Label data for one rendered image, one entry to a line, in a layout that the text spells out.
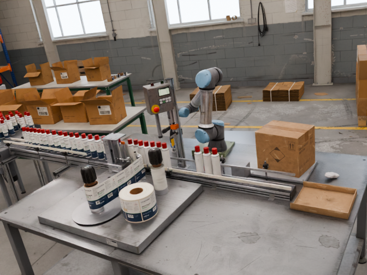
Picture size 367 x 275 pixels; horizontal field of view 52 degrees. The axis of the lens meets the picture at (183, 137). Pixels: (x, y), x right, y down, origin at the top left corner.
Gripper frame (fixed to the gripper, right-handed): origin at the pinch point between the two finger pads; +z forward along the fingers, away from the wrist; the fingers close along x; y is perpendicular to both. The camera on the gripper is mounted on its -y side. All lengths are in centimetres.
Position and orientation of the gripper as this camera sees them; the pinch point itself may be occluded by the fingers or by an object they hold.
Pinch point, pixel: (174, 145)
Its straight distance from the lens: 308.1
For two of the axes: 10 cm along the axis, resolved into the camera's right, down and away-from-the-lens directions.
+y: 9.1, 0.2, -4.1
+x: 3.9, -3.8, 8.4
